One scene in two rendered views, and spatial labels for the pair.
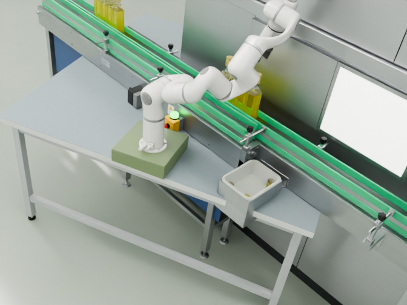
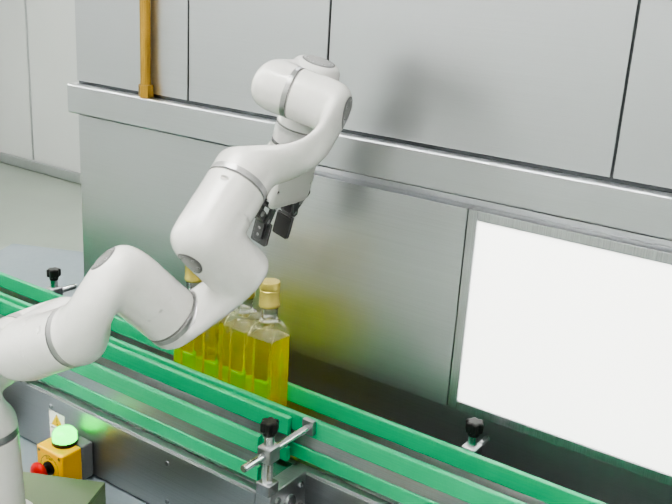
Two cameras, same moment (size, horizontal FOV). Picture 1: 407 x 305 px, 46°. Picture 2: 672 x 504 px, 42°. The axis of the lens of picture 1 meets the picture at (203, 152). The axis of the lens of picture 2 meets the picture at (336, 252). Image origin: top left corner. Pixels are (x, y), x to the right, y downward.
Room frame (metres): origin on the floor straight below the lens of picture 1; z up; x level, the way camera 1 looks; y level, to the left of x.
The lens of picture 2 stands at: (0.49, -0.12, 1.67)
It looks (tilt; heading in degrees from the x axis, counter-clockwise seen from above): 18 degrees down; 353
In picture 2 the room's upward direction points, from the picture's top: 3 degrees clockwise
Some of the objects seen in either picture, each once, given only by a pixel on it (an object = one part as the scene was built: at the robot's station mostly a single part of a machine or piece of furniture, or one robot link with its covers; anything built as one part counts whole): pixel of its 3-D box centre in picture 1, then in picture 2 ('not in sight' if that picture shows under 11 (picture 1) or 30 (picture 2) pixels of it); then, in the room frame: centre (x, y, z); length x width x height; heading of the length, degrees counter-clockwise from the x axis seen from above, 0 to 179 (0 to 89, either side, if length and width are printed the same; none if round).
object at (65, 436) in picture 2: (174, 114); (64, 435); (1.92, 0.17, 0.84); 0.05 x 0.05 x 0.03
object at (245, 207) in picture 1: (254, 184); not in sight; (1.56, -0.24, 0.79); 0.27 x 0.17 x 0.08; 139
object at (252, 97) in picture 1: (251, 106); (266, 376); (1.86, -0.19, 0.99); 0.06 x 0.06 x 0.21; 49
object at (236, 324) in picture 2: (242, 100); (243, 365); (1.90, -0.14, 0.99); 0.06 x 0.06 x 0.21; 48
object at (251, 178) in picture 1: (250, 185); not in sight; (1.54, -0.22, 0.80); 0.22 x 0.17 x 0.09; 139
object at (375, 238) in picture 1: (375, 232); not in sight; (1.27, -0.68, 0.90); 0.17 x 0.05 x 0.23; 139
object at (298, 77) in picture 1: (324, 94); (450, 305); (1.79, -0.48, 1.15); 0.90 x 0.03 x 0.34; 49
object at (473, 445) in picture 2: (322, 148); (476, 453); (1.68, -0.51, 0.94); 0.07 x 0.04 x 0.13; 139
